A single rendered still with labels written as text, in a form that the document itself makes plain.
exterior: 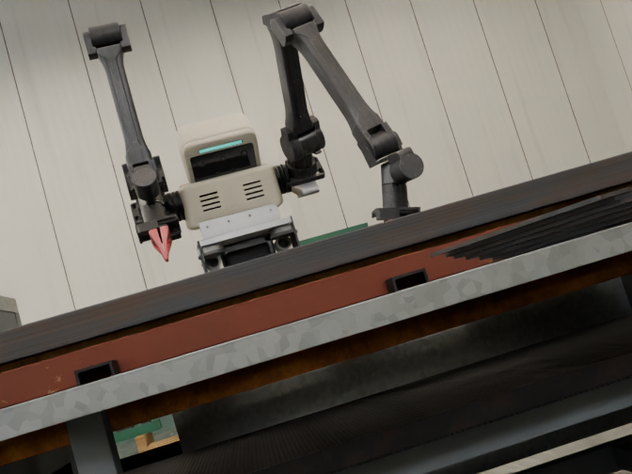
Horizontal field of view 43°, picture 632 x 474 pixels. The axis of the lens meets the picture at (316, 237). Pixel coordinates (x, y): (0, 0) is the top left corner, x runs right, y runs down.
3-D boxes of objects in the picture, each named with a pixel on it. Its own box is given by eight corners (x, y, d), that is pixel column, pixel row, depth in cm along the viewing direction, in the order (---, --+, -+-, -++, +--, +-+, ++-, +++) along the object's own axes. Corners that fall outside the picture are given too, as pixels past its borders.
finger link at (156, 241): (184, 246, 186) (176, 215, 191) (154, 255, 185) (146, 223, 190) (189, 262, 192) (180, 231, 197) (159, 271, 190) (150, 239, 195)
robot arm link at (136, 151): (126, 28, 209) (84, 38, 207) (124, 19, 204) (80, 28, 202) (169, 186, 205) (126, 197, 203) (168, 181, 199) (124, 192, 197)
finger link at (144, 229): (174, 249, 186) (165, 218, 191) (144, 258, 184) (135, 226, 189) (179, 265, 191) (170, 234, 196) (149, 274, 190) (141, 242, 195)
